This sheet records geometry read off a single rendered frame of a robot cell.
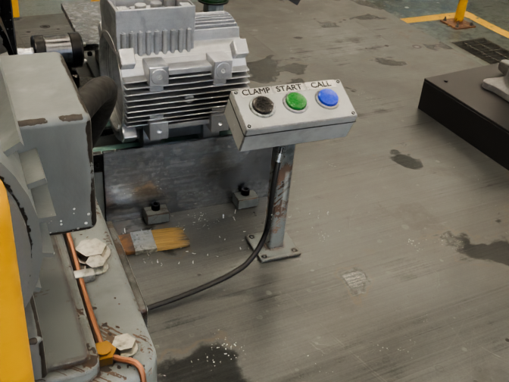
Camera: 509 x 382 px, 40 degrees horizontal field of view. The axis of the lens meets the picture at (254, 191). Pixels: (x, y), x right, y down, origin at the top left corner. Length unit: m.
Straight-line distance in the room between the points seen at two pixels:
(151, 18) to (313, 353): 0.53
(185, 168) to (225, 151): 0.07
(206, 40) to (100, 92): 0.64
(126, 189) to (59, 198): 0.75
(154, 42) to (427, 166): 0.62
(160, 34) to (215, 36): 0.09
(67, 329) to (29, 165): 0.13
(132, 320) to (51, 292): 0.06
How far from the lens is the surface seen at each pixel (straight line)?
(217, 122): 1.10
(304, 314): 1.01
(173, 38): 1.07
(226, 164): 1.17
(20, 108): 0.38
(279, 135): 0.95
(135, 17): 1.04
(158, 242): 1.11
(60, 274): 0.49
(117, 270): 0.51
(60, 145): 0.38
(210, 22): 1.12
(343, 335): 0.99
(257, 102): 0.94
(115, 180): 1.12
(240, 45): 1.09
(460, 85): 1.61
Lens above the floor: 1.48
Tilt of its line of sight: 33 degrees down
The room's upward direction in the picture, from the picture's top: 5 degrees clockwise
